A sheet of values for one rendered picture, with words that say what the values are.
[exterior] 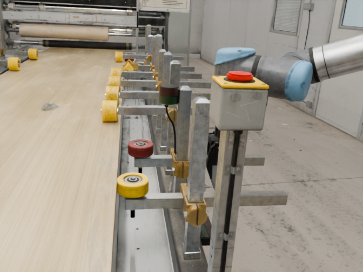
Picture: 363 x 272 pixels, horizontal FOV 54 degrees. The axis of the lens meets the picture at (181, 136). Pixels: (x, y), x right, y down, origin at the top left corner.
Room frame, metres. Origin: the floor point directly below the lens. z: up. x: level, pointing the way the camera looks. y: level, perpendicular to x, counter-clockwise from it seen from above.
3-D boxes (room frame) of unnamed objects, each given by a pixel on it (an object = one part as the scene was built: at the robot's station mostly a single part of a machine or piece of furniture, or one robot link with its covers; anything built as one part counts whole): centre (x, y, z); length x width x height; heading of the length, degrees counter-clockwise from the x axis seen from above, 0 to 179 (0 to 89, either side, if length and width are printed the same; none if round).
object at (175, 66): (1.29, 0.04, 0.90); 0.03 x 0.03 x 0.48; 9
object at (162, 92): (1.04, 0.04, 1.09); 0.06 x 0.06 x 0.02
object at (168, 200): (0.85, -0.08, 0.84); 0.43 x 0.03 x 0.04; 99
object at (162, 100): (1.04, 0.04, 1.07); 0.06 x 0.06 x 0.02
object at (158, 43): (2.03, 0.15, 0.94); 0.03 x 0.03 x 0.48; 9
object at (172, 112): (1.32, 0.04, 0.95); 0.13 x 0.06 x 0.05; 9
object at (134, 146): (1.07, 0.13, 0.85); 0.08 x 0.08 x 0.11
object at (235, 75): (0.54, -0.08, 1.22); 0.04 x 0.04 x 0.02
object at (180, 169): (1.07, 0.00, 0.85); 0.13 x 0.06 x 0.05; 9
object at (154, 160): (1.10, -0.07, 0.84); 0.43 x 0.03 x 0.04; 99
